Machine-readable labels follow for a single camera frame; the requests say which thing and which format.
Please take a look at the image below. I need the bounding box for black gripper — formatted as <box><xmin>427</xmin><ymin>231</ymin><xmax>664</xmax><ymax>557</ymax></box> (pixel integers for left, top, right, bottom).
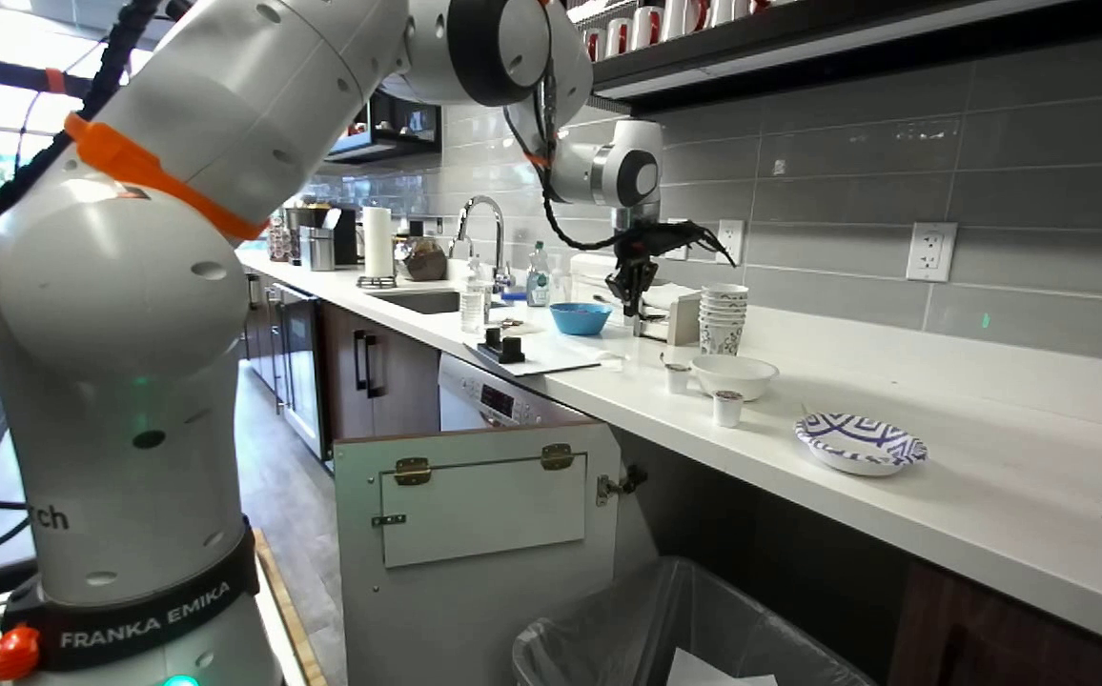
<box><xmin>607</xmin><ymin>219</ymin><xmax>671</xmax><ymax>322</ymax></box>

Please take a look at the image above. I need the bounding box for blue bowl with candies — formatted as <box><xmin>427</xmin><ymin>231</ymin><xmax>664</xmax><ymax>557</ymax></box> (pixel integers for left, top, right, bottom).
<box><xmin>547</xmin><ymin>296</ymin><xmax>614</xmax><ymax>338</ymax></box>

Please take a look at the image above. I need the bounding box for white shallow bowl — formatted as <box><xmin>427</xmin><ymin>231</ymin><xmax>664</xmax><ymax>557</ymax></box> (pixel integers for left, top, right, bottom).
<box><xmin>690</xmin><ymin>352</ymin><xmax>782</xmax><ymax>409</ymax></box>

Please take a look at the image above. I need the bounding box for brown coffee jar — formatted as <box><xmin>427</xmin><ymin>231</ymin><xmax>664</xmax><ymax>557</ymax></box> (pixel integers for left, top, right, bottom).
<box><xmin>393</xmin><ymin>219</ymin><xmax>450</xmax><ymax>285</ymax></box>

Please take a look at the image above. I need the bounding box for blue patterned paper bowl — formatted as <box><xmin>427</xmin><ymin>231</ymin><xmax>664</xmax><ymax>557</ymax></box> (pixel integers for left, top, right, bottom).
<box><xmin>792</xmin><ymin>409</ymin><xmax>929</xmax><ymax>482</ymax></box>

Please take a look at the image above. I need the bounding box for dark coffee machine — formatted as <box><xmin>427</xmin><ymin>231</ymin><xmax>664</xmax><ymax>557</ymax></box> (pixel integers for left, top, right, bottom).
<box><xmin>272</xmin><ymin>203</ymin><xmax>363</xmax><ymax>273</ymax></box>

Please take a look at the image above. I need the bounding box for large white napkin stack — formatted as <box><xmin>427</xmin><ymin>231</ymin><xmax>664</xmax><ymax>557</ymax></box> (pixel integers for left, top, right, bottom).
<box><xmin>566</xmin><ymin>252</ymin><xmax>631</xmax><ymax>334</ymax></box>

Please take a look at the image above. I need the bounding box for dish soap bottle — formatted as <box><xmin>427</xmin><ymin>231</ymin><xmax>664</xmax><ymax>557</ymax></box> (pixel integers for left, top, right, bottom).
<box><xmin>523</xmin><ymin>240</ymin><xmax>554</xmax><ymax>313</ymax></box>

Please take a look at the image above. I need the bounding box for stack of printed paper cups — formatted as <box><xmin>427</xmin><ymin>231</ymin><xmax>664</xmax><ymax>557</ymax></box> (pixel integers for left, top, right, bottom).
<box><xmin>696</xmin><ymin>280</ymin><xmax>753</xmax><ymax>357</ymax></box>

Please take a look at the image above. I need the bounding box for white flat sheet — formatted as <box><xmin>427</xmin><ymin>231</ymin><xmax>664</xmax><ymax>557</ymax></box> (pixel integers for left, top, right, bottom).
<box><xmin>460</xmin><ymin>331</ymin><xmax>607</xmax><ymax>381</ymax></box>

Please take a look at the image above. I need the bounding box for chrome gooseneck faucet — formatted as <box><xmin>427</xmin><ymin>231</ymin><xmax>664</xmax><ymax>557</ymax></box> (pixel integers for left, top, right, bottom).
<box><xmin>450</xmin><ymin>191</ymin><xmax>513</xmax><ymax>291</ymax></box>

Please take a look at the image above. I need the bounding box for black plastic holder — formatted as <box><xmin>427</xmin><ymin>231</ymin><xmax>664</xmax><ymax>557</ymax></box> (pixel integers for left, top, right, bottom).
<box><xmin>476</xmin><ymin>322</ymin><xmax>529</xmax><ymax>370</ymax></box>

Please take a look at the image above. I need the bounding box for clear water bottle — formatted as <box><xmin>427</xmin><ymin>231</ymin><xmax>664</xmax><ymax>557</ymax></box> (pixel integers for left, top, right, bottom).
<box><xmin>458</xmin><ymin>248</ymin><xmax>497</xmax><ymax>338</ymax></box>

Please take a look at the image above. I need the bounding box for built-in dishwasher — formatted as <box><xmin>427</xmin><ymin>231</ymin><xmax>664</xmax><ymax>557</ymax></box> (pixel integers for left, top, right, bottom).
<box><xmin>435</xmin><ymin>352</ymin><xmax>582</xmax><ymax>436</ymax></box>

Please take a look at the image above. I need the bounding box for kitchen sink basin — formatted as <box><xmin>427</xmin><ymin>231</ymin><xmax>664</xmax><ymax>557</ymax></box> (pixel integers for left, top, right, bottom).
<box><xmin>368</xmin><ymin>285</ymin><xmax>467</xmax><ymax>322</ymax></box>

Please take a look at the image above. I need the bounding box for white mug with red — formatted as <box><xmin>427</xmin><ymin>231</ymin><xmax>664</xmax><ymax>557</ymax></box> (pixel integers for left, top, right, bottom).
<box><xmin>664</xmin><ymin>0</ymin><xmax>710</xmax><ymax>42</ymax></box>
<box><xmin>632</xmin><ymin>0</ymin><xmax>669</xmax><ymax>54</ymax></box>
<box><xmin>604</xmin><ymin>13</ymin><xmax>636</xmax><ymax>61</ymax></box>

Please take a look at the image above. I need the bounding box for white paper towel roll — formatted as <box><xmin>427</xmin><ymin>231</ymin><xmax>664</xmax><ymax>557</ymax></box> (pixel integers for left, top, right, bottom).
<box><xmin>360</xmin><ymin>203</ymin><xmax>399</xmax><ymax>291</ymax></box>

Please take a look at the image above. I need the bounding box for grey trash bin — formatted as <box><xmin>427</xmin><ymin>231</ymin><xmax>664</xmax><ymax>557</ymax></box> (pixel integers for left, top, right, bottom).
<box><xmin>506</xmin><ymin>552</ymin><xmax>877</xmax><ymax>686</ymax></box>

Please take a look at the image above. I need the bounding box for open under-counter cabinet door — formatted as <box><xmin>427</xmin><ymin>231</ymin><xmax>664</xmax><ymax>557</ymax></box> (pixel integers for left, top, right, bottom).
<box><xmin>331</xmin><ymin>419</ymin><xmax>631</xmax><ymax>686</ymax></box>

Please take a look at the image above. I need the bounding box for white paper in bin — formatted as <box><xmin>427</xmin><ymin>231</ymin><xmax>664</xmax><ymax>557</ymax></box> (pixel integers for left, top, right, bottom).
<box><xmin>660</xmin><ymin>646</ymin><xmax>754</xmax><ymax>686</ymax></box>

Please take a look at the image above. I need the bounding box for brown base cabinet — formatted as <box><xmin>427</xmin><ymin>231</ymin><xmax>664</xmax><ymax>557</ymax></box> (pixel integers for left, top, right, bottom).
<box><xmin>886</xmin><ymin>557</ymin><xmax>1102</xmax><ymax>686</ymax></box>

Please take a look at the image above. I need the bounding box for white wall outlet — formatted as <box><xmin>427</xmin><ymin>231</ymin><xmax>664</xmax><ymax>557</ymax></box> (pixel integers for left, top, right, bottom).
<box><xmin>901</xmin><ymin>220</ymin><xmax>960</xmax><ymax>285</ymax></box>
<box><xmin>712</xmin><ymin>219</ymin><xmax>748</xmax><ymax>267</ymax></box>

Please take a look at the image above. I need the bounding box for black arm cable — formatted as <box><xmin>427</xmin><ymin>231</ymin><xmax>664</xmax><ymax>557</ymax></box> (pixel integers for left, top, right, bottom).
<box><xmin>504</xmin><ymin>48</ymin><xmax>741</xmax><ymax>280</ymax></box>

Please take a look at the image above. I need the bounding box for dark base cabinet with handle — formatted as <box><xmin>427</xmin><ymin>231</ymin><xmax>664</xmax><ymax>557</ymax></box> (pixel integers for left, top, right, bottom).
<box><xmin>318</xmin><ymin>300</ymin><xmax>446</xmax><ymax>449</ymax></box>

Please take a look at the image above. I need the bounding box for dark open wall cabinet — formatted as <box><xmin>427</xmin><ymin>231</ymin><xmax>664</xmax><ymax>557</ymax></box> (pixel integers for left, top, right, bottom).
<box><xmin>326</xmin><ymin>83</ymin><xmax>443</xmax><ymax>169</ymax></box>

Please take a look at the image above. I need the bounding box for dark wall shelf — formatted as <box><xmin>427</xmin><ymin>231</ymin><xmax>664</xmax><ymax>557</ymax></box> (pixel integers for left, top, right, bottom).
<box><xmin>582</xmin><ymin>0</ymin><xmax>1102</xmax><ymax>112</ymax></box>

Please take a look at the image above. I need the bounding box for orange strap on arm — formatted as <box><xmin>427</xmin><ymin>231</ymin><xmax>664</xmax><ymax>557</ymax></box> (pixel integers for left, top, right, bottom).
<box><xmin>60</xmin><ymin>112</ymin><xmax>266</xmax><ymax>248</ymax></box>

